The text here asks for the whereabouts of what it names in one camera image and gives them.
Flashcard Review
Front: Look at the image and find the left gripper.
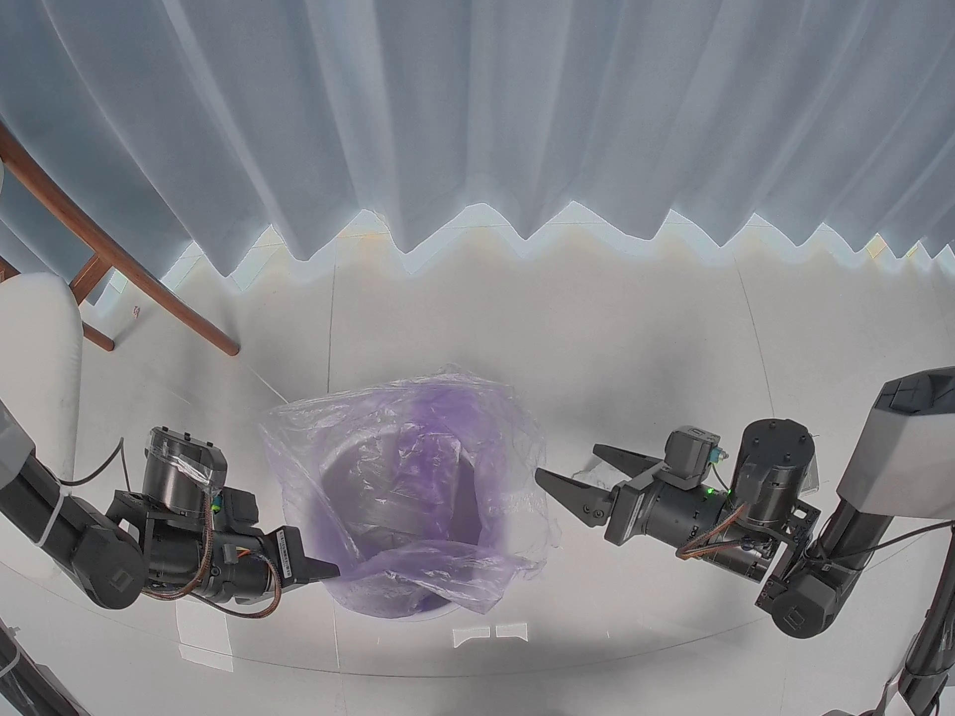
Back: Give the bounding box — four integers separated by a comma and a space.
212, 525, 310, 601

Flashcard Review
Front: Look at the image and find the pale blue curtain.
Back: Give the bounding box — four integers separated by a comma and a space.
0, 0, 955, 281

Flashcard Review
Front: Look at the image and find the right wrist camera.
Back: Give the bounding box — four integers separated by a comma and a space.
664, 424, 725, 490

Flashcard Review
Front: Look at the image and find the white trash bin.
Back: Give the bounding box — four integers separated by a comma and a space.
313, 430, 493, 619

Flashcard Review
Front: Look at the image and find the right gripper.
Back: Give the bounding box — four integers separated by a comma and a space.
535, 442, 738, 551

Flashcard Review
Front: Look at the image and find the purple plastic bag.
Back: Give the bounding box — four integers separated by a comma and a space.
257, 361, 562, 616

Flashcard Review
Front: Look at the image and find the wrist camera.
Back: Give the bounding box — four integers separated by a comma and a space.
212, 488, 261, 535
664, 424, 725, 490

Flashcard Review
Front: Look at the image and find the wooden chair with white cushions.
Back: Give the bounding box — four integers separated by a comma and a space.
0, 120, 241, 486

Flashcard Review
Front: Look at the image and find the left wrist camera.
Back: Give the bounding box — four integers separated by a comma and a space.
212, 488, 261, 535

